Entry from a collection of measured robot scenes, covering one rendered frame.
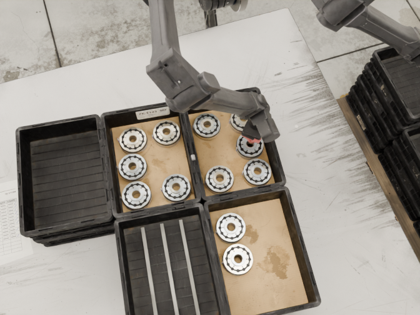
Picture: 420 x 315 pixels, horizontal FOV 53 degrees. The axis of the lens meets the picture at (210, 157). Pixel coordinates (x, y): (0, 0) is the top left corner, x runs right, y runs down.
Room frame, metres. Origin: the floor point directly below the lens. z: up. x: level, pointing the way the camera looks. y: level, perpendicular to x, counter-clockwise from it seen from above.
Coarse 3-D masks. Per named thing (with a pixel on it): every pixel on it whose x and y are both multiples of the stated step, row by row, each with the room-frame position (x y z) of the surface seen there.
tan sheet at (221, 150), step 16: (208, 112) 0.78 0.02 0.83; (224, 112) 0.78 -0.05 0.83; (224, 128) 0.71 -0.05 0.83; (208, 144) 0.64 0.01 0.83; (224, 144) 0.64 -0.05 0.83; (208, 160) 0.58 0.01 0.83; (224, 160) 0.58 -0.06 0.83; (240, 160) 0.59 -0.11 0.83; (240, 176) 0.52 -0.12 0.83; (272, 176) 0.53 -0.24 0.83; (208, 192) 0.45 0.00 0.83
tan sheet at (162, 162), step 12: (156, 120) 0.73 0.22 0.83; (120, 132) 0.66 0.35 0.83; (168, 132) 0.68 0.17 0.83; (156, 144) 0.62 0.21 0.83; (180, 144) 0.63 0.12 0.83; (120, 156) 0.57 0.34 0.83; (144, 156) 0.57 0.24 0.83; (156, 156) 0.58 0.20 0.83; (168, 156) 0.58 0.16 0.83; (180, 156) 0.58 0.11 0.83; (132, 168) 0.52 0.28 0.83; (156, 168) 0.53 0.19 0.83; (168, 168) 0.53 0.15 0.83; (180, 168) 0.54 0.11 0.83; (120, 180) 0.47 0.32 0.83; (144, 180) 0.48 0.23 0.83; (156, 180) 0.48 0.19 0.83; (156, 192) 0.44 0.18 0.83; (192, 192) 0.45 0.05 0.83; (156, 204) 0.39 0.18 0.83
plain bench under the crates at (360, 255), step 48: (144, 48) 1.15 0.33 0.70; (192, 48) 1.17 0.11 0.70; (240, 48) 1.19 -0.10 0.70; (288, 48) 1.21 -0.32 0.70; (0, 96) 0.85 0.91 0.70; (48, 96) 0.87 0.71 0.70; (96, 96) 0.89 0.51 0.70; (144, 96) 0.90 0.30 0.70; (288, 96) 0.95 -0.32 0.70; (0, 144) 0.63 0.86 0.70; (288, 144) 0.72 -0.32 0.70; (336, 144) 0.74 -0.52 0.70; (336, 192) 0.53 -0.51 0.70; (96, 240) 0.27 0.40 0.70; (336, 240) 0.34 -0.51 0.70; (384, 240) 0.35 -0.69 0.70; (0, 288) 0.08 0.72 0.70; (48, 288) 0.09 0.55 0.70; (96, 288) 0.10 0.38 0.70; (336, 288) 0.16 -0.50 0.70; (384, 288) 0.17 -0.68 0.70
